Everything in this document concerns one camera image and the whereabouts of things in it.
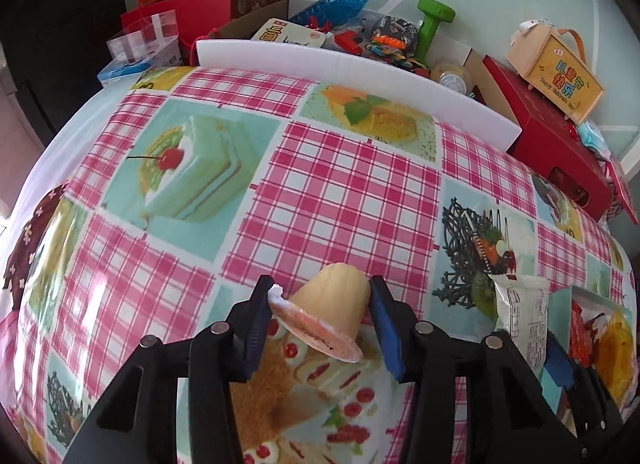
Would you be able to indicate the brown cardboard box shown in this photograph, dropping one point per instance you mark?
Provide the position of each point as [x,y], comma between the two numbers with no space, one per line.
[240,23]

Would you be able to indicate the dark patterned pouch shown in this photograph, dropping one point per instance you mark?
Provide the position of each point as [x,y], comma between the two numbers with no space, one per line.
[395,33]

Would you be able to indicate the colourful toy bundle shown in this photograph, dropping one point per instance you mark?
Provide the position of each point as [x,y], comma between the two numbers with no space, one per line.
[395,61]

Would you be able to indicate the white foam board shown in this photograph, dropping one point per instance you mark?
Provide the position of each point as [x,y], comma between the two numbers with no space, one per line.
[350,73]

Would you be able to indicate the light blue wipes pack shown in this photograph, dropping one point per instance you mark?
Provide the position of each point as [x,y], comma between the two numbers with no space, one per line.
[592,136]

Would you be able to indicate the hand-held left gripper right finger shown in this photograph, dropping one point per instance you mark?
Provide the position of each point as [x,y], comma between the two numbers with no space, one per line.
[387,339]

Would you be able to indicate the green dumbbell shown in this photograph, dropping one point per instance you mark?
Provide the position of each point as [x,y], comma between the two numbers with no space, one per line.
[430,28]

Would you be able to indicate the plain red box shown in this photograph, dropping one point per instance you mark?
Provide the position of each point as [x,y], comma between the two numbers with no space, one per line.
[200,23]

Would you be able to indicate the white snack packet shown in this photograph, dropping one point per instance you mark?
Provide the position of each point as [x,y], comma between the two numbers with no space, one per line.
[520,314]

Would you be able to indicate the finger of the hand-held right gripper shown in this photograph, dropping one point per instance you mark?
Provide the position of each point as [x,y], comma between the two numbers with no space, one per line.
[557,359]

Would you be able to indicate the red gift box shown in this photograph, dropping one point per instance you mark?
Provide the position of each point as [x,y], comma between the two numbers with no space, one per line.
[540,133]

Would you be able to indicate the orange jelly cup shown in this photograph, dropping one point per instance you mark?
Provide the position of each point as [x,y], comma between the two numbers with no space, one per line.
[330,304]

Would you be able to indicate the clear plastic bottle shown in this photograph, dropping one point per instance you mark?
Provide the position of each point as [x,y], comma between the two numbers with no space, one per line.
[450,74]

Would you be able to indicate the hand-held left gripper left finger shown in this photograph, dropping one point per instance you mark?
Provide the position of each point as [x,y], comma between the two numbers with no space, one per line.
[255,349]

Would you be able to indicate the red patterned box lid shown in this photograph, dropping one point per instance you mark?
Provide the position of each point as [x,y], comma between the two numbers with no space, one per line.
[622,189]

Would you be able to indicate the white and yellow game box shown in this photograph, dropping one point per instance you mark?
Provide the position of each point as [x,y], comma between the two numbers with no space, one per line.
[285,33]

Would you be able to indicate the blue bead bottle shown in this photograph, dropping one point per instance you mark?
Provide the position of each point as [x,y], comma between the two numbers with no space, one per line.
[330,3]

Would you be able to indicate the blue plastic case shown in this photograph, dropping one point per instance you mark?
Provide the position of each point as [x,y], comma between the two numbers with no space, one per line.
[122,72]

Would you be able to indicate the teal cardboard tray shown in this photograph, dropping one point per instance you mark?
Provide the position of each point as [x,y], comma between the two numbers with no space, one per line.
[560,309]

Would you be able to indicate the black cabinet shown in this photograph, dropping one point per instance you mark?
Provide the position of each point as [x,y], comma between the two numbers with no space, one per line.
[65,18]

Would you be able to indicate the clear plastic box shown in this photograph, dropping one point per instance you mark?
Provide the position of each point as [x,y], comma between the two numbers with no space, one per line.
[142,41]

